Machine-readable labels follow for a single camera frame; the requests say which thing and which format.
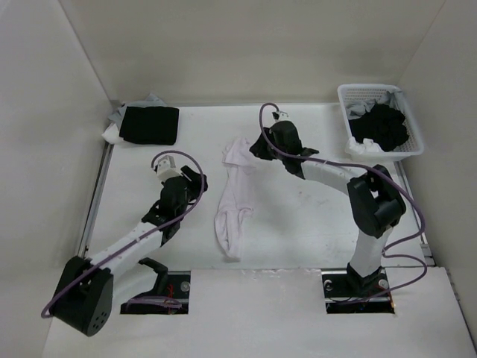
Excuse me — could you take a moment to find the light pink tank top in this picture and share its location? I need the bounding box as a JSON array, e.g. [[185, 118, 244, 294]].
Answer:
[[214, 137, 256, 261]]

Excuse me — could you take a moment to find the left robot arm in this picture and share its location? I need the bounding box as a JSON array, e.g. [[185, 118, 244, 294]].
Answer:
[[46, 166, 208, 336]]

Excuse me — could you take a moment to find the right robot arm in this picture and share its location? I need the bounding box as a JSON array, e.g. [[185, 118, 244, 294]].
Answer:
[[250, 121, 406, 298]]

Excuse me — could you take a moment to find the folded black tank top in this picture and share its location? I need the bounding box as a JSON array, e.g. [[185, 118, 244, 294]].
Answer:
[[119, 106, 180, 145]]

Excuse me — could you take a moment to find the crumpled grey tank top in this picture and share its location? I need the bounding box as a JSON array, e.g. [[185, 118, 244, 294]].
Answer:
[[345, 90, 405, 120]]

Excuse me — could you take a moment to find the crumpled white tank top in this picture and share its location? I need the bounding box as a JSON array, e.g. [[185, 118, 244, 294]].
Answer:
[[345, 136, 384, 154]]

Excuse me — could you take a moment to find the folded white tank top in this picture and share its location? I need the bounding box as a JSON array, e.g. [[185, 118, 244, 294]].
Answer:
[[101, 122, 124, 145]]

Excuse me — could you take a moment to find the folded grey tank top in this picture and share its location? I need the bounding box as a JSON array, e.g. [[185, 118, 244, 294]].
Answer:
[[108, 93, 167, 128]]

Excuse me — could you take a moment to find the crumpled black tank top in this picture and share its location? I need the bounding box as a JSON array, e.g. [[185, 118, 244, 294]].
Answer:
[[349, 104, 409, 152]]

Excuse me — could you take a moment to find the white perforated plastic basket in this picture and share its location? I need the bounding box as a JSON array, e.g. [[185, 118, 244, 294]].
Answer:
[[337, 84, 424, 162]]

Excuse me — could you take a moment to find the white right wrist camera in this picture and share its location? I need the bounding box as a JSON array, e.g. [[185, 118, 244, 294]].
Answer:
[[272, 110, 289, 122]]

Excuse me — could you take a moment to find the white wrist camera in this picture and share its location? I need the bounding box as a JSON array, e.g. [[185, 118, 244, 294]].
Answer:
[[152, 155, 180, 183], [272, 110, 289, 122]]

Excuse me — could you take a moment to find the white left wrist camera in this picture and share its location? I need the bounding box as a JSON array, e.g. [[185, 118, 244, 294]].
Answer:
[[152, 155, 180, 183]]

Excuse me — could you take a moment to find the left aluminium table rail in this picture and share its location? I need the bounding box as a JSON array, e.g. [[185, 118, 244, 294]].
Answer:
[[76, 142, 114, 257]]

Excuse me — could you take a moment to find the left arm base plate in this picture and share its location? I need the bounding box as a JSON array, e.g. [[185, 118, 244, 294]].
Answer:
[[120, 271, 191, 315]]

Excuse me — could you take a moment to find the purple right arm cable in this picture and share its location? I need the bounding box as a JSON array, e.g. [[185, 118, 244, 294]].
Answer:
[[259, 103, 429, 305]]

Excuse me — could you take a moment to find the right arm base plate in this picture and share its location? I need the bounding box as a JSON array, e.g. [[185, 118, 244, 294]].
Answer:
[[322, 268, 395, 314]]

